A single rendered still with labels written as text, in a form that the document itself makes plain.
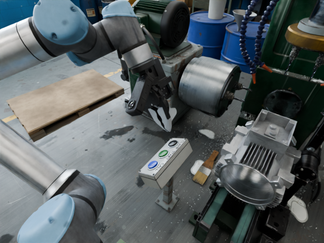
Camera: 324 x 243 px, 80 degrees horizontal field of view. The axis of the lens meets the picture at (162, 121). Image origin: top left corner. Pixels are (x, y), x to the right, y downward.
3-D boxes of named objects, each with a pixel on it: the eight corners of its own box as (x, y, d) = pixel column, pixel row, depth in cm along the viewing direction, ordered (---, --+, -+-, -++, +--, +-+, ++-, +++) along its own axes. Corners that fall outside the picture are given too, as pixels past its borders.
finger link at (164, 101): (174, 116, 54) (162, 88, 51) (171, 119, 53) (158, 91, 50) (163, 117, 58) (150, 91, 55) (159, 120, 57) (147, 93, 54)
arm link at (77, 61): (47, 30, 41) (93, 7, 41) (69, 44, 52) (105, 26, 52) (65, 64, 42) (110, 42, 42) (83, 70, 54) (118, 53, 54)
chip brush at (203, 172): (211, 149, 93) (211, 148, 92) (221, 154, 91) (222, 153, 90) (191, 180, 80) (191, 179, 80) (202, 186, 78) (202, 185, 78)
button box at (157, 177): (176, 149, 67) (170, 136, 65) (193, 150, 62) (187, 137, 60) (144, 185, 56) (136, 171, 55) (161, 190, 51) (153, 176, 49)
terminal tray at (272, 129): (253, 125, 66) (261, 108, 61) (288, 138, 61) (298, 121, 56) (241, 146, 59) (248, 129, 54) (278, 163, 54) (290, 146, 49)
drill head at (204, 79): (181, 83, 117) (183, 41, 100) (239, 105, 100) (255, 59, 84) (155, 103, 102) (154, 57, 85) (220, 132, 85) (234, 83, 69)
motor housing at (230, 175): (231, 148, 78) (245, 112, 65) (282, 172, 69) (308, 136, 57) (209, 184, 66) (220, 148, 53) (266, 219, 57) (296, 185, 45)
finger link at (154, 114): (177, 123, 62) (166, 97, 59) (167, 133, 58) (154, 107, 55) (170, 123, 64) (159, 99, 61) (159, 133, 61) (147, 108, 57)
